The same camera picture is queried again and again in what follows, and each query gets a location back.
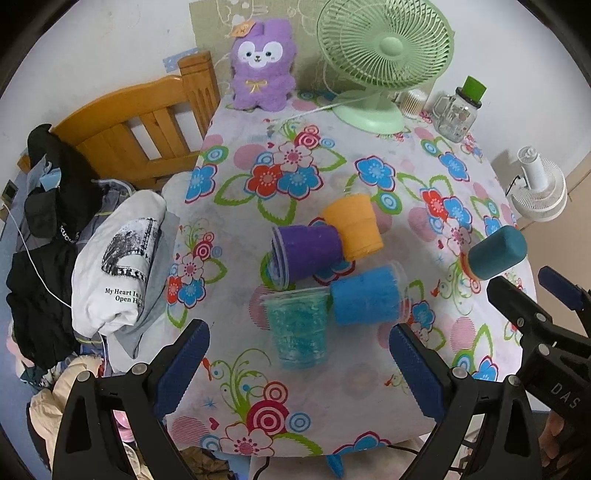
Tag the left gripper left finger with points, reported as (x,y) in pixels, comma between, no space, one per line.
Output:
(89,446)

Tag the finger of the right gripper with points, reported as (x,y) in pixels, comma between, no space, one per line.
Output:
(574,297)
(521,311)

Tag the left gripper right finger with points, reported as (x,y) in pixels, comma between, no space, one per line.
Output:
(507,446)

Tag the turquoise clear cup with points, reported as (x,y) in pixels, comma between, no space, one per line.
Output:
(298,325)

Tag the dark teal cup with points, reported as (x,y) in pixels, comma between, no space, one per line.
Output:
(497,253)

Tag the blue cup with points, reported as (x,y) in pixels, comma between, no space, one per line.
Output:
(379,295)

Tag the orange cup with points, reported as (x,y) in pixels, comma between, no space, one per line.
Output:
(355,220)

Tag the purple cup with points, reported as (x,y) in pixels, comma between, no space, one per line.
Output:
(299,252)

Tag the cream jacket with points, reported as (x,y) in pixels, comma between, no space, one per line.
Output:
(47,406)

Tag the white floor fan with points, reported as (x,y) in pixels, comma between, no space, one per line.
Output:
(540,193)

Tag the black clothing pile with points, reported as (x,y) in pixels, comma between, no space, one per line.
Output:
(64,198)

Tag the white printed t-shirt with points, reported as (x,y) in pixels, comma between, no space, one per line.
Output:
(111,271)

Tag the glass jar mug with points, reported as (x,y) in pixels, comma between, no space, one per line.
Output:
(454,115)

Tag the floral tablecloth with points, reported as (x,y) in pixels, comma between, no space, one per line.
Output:
(256,170)

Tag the cotton swab container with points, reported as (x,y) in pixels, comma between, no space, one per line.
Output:
(412,102)

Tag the green desk fan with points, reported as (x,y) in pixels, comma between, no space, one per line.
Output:
(384,47)

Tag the wooden chair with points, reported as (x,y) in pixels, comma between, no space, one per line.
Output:
(133,134)

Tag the purple plush bunny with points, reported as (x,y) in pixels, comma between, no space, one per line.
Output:
(261,59)

